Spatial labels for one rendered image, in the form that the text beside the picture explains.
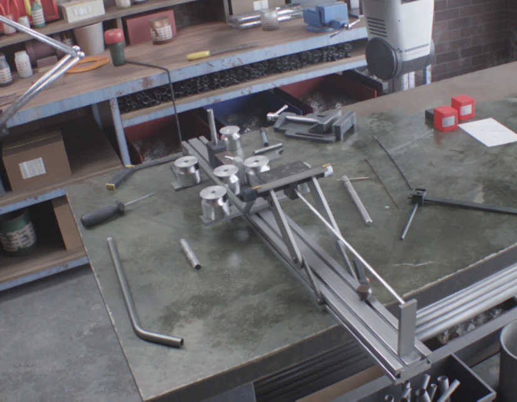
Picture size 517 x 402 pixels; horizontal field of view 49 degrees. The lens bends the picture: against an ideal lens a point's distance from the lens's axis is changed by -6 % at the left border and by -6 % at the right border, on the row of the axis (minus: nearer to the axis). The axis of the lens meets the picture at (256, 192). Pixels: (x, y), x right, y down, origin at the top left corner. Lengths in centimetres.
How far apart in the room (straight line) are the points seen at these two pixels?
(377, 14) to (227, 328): 139
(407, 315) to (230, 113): 249
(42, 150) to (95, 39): 72
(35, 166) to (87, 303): 61
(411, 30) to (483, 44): 246
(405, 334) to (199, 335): 32
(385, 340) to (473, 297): 119
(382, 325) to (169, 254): 45
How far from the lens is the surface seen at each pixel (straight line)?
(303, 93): 334
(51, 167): 259
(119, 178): 144
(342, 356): 180
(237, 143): 150
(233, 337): 93
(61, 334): 249
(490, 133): 154
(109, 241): 120
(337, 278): 97
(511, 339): 199
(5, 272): 278
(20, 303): 276
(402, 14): 206
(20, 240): 281
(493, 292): 205
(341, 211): 120
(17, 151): 258
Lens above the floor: 149
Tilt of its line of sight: 28 degrees down
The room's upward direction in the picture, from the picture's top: 8 degrees counter-clockwise
